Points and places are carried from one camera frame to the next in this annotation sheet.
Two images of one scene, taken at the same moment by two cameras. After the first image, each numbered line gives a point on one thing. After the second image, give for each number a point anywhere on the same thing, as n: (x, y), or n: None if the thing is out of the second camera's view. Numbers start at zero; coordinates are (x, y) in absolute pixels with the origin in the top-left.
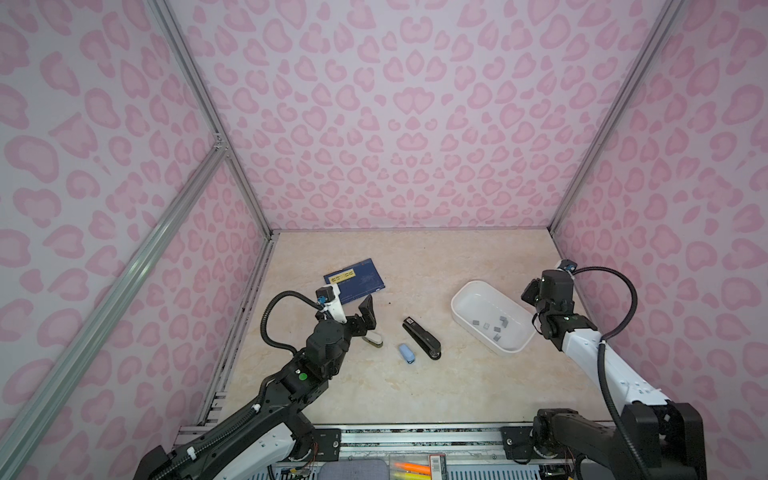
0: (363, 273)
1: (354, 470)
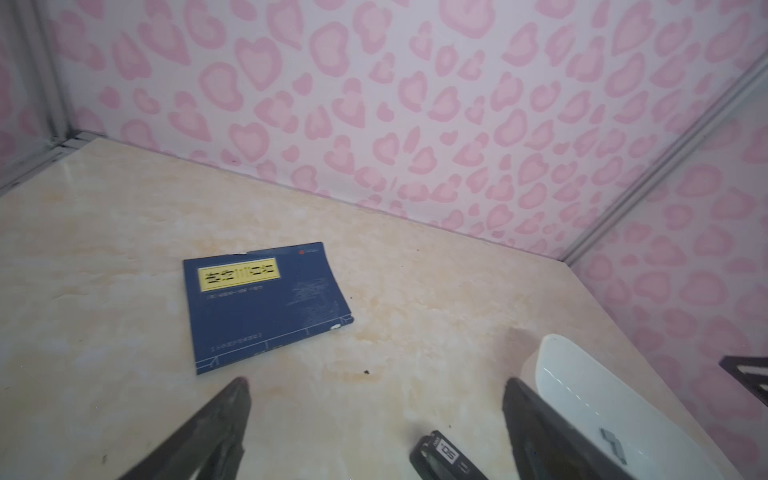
0: (246, 303)
1: None
